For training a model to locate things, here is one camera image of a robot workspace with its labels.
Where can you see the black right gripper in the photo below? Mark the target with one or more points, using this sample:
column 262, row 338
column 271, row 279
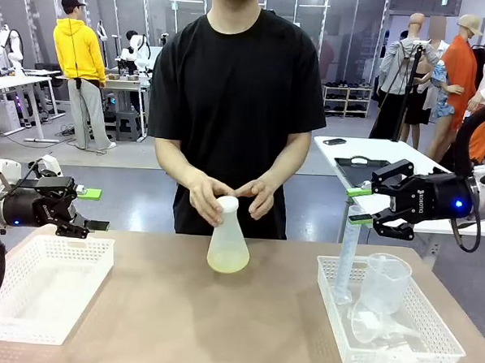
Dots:
column 432, row 199

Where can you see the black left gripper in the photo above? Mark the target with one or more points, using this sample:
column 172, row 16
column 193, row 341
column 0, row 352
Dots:
column 33, row 207

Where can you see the clear plastic graduated cylinder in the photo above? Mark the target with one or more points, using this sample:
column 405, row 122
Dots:
column 349, row 260

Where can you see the clear plastic measuring beaker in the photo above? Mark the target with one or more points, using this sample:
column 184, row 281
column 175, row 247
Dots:
column 385, row 284

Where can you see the translucent plastic funnel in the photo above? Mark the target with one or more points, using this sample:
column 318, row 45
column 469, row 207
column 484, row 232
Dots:
column 365, row 324

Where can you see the white round flask cap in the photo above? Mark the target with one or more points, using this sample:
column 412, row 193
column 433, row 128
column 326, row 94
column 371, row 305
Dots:
column 228, row 204

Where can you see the translucent plastic conical flask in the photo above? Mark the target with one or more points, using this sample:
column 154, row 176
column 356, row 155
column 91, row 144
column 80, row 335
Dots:
column 228, row 246

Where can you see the person's right forearm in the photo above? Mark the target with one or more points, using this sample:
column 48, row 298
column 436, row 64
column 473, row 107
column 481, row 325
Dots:
column 172, row 157

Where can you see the person's left forearm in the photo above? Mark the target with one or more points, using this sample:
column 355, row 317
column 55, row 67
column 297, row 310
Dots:
column 290, row 159

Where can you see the person's right hand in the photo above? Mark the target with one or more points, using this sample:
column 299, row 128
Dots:
column 205, row 196

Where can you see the person's left hand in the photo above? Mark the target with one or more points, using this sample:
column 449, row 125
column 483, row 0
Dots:
column 264, row 195

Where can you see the black plastic tray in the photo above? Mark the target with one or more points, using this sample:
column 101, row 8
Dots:
column 359, row 165

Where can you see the white side table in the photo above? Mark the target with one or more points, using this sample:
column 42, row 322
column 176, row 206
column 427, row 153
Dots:
column 390, row 150

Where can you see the black smartphone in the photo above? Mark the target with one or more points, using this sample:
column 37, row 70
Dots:
column 334, row 141

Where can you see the white perforated plastic basket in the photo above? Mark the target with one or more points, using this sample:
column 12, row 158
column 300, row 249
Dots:
column 37, row 288
column 428, row 354

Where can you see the grey step stool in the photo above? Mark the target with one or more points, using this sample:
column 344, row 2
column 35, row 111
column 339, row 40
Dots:
column 128, row 126

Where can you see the shoe rack shelf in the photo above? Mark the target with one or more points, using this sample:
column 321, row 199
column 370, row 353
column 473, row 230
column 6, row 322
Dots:
column 348, row 101

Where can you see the black tripod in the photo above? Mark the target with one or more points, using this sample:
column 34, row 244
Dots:
column 410, row 84

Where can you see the figure in blue floral dress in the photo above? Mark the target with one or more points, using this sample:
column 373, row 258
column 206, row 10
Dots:
column 440, row 90

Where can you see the mannequin in grey shirt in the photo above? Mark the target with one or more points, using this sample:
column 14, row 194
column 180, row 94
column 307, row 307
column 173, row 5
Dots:
column 399, row 63

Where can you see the mannequin in orange dress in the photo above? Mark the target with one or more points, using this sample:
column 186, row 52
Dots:
column 459, row 79

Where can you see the white long desk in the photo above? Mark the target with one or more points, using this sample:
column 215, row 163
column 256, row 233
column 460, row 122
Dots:
column 16, row 82

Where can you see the person in yellow hoodie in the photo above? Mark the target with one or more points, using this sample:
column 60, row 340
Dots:
column 80, row 59

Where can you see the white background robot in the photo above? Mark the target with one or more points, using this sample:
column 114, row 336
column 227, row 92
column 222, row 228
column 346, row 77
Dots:
column 139, row 58
column 9, row 49

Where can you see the dark-haired seated person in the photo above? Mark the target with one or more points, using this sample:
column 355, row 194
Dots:
column 132, row 37

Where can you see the person in black t-shirt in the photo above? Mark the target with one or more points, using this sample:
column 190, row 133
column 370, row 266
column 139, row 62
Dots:
column 235, row 87

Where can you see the workbench with white frame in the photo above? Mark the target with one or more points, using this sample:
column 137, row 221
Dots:
column 127, row 84

